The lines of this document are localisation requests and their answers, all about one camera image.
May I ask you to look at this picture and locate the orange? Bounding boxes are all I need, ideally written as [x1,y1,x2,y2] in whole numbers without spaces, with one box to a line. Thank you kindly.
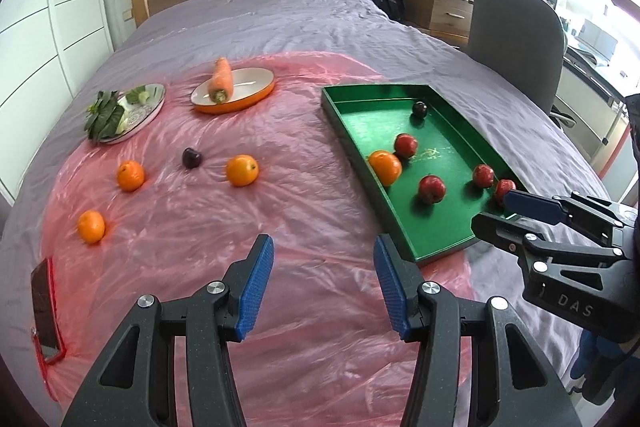
[226,155,260,188]
[77,210,107,244]
[368,150,403,186]
[116,160,146,192]

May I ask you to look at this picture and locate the wooden nightstand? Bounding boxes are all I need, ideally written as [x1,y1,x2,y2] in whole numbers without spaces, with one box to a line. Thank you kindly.
[402,0,475,48]

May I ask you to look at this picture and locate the grey chair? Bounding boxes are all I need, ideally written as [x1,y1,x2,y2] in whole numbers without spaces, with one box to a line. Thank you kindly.
[460,0,576,128]

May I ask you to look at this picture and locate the purple bed cover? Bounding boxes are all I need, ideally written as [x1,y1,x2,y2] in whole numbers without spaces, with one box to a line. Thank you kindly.
[0,0,621,427]

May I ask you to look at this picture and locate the carrot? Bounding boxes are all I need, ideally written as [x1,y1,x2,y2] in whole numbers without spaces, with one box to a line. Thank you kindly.
[208,58,233,104]

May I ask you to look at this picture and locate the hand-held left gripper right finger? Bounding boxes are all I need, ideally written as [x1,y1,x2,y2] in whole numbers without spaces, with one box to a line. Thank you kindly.
[373,233,576,427]

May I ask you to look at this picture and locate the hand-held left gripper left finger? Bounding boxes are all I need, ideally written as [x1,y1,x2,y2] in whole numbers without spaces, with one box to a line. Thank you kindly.
[61,234,275,427]

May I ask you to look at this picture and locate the white desk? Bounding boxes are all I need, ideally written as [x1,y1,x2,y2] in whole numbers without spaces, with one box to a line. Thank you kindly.
[550,42,636,178]

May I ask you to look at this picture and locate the person's right hand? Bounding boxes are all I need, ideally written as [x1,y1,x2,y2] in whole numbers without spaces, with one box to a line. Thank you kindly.
[575,331,627,389]

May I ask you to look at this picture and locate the pink plastic sheet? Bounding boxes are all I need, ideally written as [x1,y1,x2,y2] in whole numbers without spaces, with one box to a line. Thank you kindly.
[0,51,481,427]

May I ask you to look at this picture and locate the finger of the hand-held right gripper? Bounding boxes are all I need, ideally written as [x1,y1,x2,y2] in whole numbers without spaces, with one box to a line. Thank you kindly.
[471,213,629,276]
[502,189,639,249]

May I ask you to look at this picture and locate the orange rimmed plate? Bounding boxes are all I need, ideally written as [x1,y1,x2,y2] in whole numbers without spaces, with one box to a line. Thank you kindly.
[190,67,277,115]

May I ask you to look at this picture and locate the black smartphone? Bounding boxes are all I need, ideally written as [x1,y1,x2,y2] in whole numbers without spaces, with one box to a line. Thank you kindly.
[31,257,63,360]

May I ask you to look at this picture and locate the small red apple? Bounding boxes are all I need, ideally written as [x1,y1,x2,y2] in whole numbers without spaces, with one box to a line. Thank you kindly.
[494,179,517,206]
[472,164,496,188]
[394,133,419,158]
[418,175,447,204]

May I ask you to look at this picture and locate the white wardrobe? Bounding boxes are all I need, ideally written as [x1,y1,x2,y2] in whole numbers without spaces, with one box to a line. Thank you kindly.
[0,0,116,208]

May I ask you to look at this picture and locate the patterned grey plate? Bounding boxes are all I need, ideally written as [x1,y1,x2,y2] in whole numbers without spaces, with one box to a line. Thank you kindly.
[97,83,167,145]

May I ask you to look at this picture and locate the green tray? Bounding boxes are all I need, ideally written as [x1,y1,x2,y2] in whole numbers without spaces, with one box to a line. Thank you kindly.
[320,83,531,269]

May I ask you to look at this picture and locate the bok choy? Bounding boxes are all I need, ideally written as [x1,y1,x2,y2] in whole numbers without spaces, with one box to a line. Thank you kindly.
[86,89,151,142]

